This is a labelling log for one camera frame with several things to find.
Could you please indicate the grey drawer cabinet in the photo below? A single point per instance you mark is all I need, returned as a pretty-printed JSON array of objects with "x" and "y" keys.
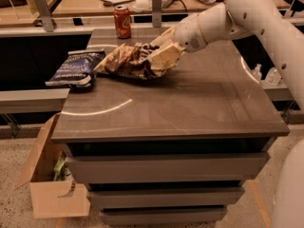
[{"x": 177, "y": 149}]

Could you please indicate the cardboard box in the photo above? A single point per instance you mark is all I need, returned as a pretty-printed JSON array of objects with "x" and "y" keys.
[{"x": 50, "y": 198}]

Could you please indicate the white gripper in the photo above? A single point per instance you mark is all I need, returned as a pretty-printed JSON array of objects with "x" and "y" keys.
[{"x": 187, "y": 35}]

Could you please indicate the white face mask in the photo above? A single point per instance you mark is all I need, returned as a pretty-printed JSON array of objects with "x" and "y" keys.
[{"x": 140, "y": 5}]

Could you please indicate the metal bracket post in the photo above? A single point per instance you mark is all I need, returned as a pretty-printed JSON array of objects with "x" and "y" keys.
[
  {"x": 45, "y": 15},
  {"x": 157, "y": 13}
]

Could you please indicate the blue chip bag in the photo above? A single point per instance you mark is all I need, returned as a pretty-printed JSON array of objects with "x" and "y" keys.
[{"x": 77, "y": 69}]

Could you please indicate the orange soda can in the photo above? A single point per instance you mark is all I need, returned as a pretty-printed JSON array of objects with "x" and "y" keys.
[{"x": 122, "y": 22}]

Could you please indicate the green packet in box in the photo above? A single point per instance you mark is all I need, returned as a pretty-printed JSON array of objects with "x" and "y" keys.
[{"x": 59, "y": 170}]

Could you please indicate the brown chip bag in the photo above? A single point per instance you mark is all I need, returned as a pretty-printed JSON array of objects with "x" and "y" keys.
[{"x": 130, "y": 62}]

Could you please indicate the left metal bracket post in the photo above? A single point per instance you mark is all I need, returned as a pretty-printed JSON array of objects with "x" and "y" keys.
[{"x": 45, "y": 15}]

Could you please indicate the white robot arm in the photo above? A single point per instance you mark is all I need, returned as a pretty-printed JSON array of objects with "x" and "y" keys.
[{"x": 283, "y": 46}]

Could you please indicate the clear plastic bottle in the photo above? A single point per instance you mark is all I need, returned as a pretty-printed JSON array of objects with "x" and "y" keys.
[
  {"x": 273, "y": 77},
  {"x": 257, "y": 72}
]

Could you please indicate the middle metal bracket post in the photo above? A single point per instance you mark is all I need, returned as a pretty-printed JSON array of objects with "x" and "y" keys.
[{"x": 157, "y": 13}]

